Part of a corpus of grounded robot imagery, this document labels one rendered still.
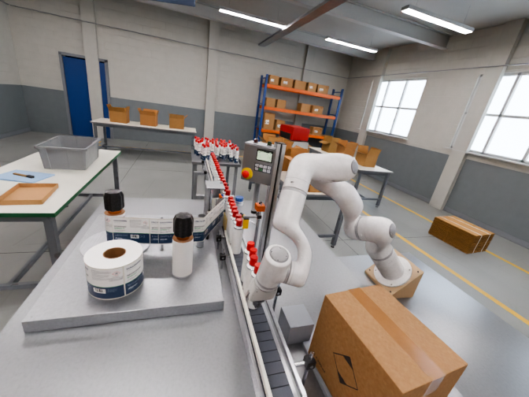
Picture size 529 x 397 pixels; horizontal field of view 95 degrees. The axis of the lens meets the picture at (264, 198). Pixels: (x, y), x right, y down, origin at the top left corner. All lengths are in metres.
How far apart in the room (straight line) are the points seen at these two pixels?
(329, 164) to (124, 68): 8.21
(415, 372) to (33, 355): 1.10
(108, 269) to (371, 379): 0.90
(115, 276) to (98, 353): 0.24
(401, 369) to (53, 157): 2.94
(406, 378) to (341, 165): 0.62
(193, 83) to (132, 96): 1.82
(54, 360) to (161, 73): 8.10
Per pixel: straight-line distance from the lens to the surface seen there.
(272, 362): 0.96
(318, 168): 0.89
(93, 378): 1.03
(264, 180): 1.20
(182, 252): 1.12
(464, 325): 1.60
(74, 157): 2.96
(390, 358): 0.79
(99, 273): 1.10
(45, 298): 1.26
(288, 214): 0.79
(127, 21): 8.92
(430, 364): 0.84
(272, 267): 0.75
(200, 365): 1.00
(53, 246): 2.29
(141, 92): 8.74
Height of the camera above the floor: 1.66
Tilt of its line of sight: 21 degrees down
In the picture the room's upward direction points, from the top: 9 degrees clockwise
